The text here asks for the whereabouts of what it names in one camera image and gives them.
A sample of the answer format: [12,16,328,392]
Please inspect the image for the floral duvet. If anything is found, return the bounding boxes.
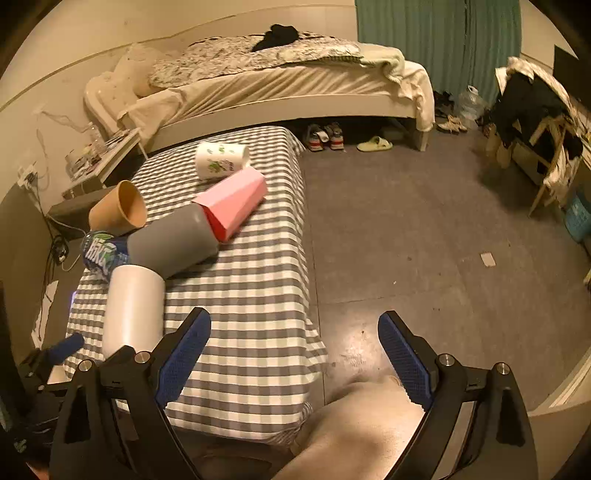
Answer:
[148,31,362,89]

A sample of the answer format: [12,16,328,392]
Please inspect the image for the white floral paper cup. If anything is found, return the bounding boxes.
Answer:
[194,142,249,180]

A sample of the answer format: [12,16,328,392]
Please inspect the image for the clear water bottle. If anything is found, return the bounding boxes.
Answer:
[87,122,106,156]

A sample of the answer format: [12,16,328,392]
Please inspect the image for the white bed frame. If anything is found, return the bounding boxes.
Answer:
[83,32,436,154]

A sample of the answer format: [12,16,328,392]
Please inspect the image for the large water jug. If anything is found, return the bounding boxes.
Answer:
[459,85,486,129]

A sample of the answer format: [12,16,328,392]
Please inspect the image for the pink faceted cup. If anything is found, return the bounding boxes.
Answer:
[193,167,267,243]

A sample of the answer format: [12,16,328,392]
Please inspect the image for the brown paper cup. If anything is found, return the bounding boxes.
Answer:
[88,180,147,236]

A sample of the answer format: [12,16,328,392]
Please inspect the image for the white nightstand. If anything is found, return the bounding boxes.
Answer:
[61,128,148,200]

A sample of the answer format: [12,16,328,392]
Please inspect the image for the blue laundry basket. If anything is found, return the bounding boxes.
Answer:
[564,191,591,243]

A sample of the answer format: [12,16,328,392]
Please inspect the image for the chair with clothes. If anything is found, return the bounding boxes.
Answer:
[486,56,584,213]

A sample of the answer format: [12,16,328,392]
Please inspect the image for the blue drink bottle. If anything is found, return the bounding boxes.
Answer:
[81,231,130,282]

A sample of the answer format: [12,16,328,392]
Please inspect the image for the black clothing on bed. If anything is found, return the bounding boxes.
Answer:
[252,24,300,52]

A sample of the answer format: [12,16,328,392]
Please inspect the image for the wall power outlet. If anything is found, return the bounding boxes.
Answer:
[17,162,38,190]

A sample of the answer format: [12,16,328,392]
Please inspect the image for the grey plastic cup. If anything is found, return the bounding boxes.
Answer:
[127,203,219,279]

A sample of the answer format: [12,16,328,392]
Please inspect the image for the green curtain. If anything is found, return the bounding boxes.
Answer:
[356,0,522,103]

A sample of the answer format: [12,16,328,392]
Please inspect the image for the checkered tablecloth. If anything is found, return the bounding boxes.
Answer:
[62,125,329,446]

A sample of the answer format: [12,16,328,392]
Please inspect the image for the dark television screen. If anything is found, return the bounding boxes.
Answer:
[553,45,591,109]

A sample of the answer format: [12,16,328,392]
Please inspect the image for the beige plastic cup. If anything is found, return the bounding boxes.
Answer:
[102,265,165,358]

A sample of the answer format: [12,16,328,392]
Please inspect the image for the green slipper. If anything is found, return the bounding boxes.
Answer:
[356,136,393,153]

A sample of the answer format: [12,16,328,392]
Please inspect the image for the sneaker pair under bed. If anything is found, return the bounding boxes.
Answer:
[304,122,345,152]

